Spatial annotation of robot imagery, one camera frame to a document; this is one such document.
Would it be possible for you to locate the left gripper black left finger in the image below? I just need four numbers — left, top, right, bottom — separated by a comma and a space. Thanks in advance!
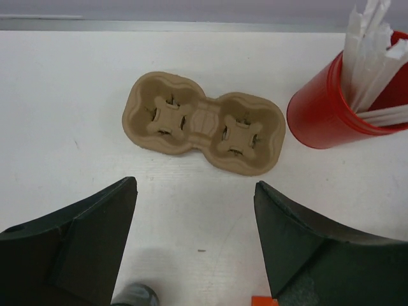
1, 177, 138, 305

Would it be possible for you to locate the brown cardboard cup carrier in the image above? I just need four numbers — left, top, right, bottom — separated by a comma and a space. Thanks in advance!
122, 71, 286, 176

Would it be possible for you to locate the wrapped white straw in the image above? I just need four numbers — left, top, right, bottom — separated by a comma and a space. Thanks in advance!
341, 6, 366, 101
357, 105, 408, 127
349, 1, 407, 113

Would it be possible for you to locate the red straw holder cup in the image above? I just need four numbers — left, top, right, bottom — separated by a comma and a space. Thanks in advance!
286, 30, 408, 150

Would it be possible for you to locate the orange paper bag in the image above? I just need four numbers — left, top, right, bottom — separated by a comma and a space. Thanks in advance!
251, 296, 279, 306

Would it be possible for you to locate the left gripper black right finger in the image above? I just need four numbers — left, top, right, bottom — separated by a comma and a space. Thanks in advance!
254, 181, 407, 305

